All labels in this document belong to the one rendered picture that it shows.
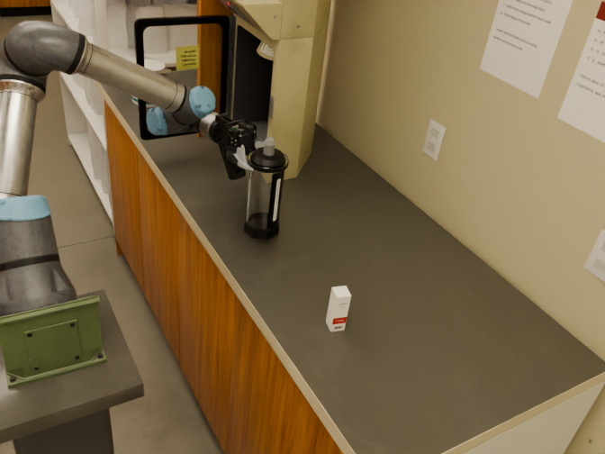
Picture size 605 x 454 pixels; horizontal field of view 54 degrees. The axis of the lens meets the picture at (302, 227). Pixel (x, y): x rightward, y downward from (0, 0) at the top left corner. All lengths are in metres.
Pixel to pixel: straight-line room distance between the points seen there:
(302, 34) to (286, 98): 0.19
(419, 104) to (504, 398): 0.95
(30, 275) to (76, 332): 0.15
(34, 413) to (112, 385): 0.15
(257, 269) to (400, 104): 0.78
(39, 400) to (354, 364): 0.66
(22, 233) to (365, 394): 0.77
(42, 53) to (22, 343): 0.61
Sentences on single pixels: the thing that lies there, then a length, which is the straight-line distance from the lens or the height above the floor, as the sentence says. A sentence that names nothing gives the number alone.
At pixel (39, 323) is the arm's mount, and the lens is 1.25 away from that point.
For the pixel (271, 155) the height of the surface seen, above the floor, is 1.21.
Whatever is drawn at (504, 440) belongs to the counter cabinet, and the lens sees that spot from 1.46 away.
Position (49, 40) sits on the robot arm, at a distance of 1.45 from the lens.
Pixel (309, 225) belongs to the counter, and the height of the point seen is 0.94.
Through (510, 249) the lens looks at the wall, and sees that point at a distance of 1.76.
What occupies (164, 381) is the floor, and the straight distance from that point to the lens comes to 2.55.
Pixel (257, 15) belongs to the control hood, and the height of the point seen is 1.48.
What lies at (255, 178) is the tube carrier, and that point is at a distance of 1.55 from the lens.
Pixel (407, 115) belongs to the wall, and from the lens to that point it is 1.99.
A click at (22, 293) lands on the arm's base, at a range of 1.25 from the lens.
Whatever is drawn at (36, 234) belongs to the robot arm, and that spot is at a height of 1.21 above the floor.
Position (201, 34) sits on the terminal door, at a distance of 2.00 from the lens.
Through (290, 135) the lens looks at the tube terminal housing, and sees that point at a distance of 1.91.
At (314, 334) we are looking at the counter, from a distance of 1.42.
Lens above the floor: 1.94
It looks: 34 degrees down
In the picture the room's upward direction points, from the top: 8 degrees clockwise
